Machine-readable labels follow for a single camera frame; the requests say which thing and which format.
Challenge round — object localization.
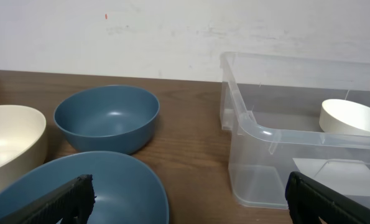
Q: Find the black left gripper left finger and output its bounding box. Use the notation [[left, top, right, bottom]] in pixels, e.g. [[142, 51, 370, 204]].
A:
[[0, 174, 96, 224]]

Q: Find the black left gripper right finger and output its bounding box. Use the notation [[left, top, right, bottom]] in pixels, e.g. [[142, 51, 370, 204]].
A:
[[285, 171, 370, 224]]

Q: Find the white label in container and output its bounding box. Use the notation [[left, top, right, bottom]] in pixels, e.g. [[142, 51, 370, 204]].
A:
[[294, 158, 370, 197]]

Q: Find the clear plastic storage container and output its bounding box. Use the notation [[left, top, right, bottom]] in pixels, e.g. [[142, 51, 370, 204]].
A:
[[220, 52, 370, 209]]

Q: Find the small cream bowl in container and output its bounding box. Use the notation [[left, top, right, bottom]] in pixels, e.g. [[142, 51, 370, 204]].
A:
[[319, 99, 370, 136]]

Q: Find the near dark blue bowl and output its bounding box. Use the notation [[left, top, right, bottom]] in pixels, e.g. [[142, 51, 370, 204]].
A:
[[0, 151, 170, 223]]

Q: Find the dark blue bowl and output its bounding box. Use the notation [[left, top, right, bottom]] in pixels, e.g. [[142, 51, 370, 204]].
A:
[[0, 151, 170, 223], [53, 85, 160, 154]]

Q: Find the large cream bowl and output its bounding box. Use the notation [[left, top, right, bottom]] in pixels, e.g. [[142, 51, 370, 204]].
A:
[[0, 105, 47, 192]]

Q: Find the far dark blue bowl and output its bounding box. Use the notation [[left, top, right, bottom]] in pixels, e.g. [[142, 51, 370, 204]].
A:
[[53, 85, 160, 154]]

